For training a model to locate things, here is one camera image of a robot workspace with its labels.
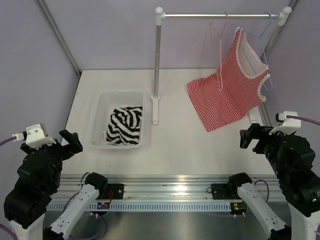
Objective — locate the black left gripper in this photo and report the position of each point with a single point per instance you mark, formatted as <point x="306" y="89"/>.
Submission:
<point x="75" y="145"/>

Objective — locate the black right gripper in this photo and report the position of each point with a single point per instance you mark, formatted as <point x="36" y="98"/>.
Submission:
<point x="257" y="131"/>

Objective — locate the black white striped tank top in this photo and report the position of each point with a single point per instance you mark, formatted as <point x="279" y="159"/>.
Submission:
<point x="124" y="126"/>

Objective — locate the pink wire hanger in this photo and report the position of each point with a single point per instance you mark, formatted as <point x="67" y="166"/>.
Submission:
<point x="213" y="29"/>

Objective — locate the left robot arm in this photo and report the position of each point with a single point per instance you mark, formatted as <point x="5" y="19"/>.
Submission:
<point x="38" y="179"/>

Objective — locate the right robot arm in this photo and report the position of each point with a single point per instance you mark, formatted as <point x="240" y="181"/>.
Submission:
<point x="291" y="158"/>

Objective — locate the red white striped tank top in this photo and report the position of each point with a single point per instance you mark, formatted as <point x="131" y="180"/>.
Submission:
<point x="234" y="89"/>

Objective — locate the clear plastic basket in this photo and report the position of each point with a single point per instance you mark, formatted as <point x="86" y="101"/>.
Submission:
<point x="107" y="101"/>

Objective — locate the silver white clothes rack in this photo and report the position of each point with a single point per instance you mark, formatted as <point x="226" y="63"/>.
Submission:
<point x="160" y="16"/>

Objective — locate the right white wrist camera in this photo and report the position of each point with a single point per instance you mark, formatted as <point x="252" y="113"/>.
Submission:
<point x="287" y="123"/>

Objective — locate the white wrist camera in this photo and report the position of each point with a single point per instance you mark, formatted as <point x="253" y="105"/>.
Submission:
<point x="287" y="123"/>
<point x="35" y="136"/>

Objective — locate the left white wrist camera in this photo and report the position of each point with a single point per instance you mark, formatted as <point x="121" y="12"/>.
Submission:
<point x="35" y="136"/>

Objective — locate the right aluminium frame post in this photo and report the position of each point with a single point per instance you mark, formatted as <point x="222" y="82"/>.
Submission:
<point x="265" y="116"/>

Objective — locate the aluminium frame post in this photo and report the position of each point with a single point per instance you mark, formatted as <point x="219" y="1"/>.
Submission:
<point x="58" y="35"/>
<point x="265" y="116"/>

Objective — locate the aluminium mounting rail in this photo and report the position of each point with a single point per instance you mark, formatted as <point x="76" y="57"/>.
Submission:
<point x="190" y="188"/>

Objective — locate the blue wire hanger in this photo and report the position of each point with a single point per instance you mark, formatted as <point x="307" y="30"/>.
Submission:
<point x="262" y="40"/>

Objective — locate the white slotted cable duct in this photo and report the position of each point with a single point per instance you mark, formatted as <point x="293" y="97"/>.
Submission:
<point x="121" y="206"/>

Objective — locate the left aluminium frame post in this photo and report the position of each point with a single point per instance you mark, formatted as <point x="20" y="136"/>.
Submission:
<point x="58" y="35"/>

